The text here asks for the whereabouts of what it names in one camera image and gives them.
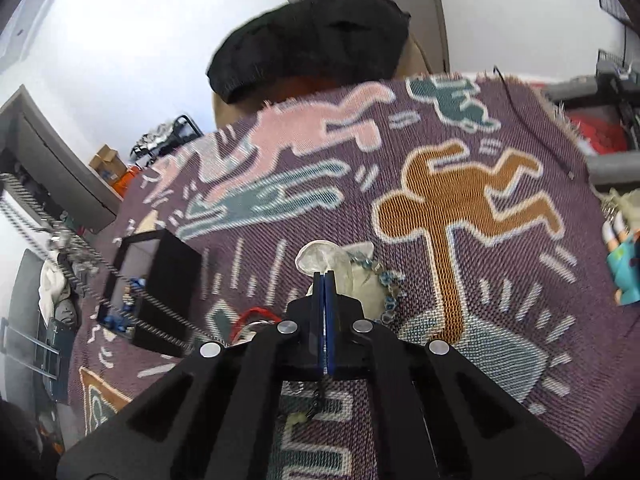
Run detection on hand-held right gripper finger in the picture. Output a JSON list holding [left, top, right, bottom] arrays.
[[325, 272, 586, 480], [57, 272, 326, 480]]

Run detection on clear plastic bag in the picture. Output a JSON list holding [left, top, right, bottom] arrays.
[[295, 241, 396, 321]]

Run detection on red string bracelet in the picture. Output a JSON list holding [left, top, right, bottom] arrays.
[[230, 307, 286, 346]]

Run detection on blue bead bracelet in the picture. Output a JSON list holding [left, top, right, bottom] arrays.
[[350, 255, 406, 326]]

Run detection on black cord pendant necklace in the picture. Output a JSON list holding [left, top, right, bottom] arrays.
[[287, 380, 326, 428]]

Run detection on black jewelry box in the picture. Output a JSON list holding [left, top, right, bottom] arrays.
[[97, 230, 203, 358]]

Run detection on silver chain necklace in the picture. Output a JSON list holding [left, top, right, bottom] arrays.
[[0, 172, 231, 348]]

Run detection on bracelets and necklaces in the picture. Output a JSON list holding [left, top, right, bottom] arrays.
[[102, 277, 148, 333]]

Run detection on purple printed blanket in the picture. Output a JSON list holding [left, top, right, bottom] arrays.
[[67, 72, 640, 480]]

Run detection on orange bag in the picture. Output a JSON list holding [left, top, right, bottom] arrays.
[[112, 165, 136, 196]]

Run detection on black rack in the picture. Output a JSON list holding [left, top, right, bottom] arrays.
[[131, 115, 203, 161]]

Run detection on cardboard box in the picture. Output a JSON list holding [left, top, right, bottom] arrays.
[[89, 144, 126, 181]]

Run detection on white cloth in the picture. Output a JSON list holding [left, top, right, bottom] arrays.
[[40, 255, 71, 311]]

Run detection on teal toy figure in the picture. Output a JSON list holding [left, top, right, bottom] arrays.
[[602, 187, 640, 308]]

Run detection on dark grey side door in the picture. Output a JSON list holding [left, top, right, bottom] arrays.
[[0, 85, 123, 233]]

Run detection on red mat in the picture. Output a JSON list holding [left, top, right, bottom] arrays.
[[570, 112, 633, 157]]

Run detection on grey exercise machine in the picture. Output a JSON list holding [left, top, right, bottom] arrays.
[[542, 50, 640, 191]]

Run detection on thin black cable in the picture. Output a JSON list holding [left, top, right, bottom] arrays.
[[492, 65, 576, 178]]

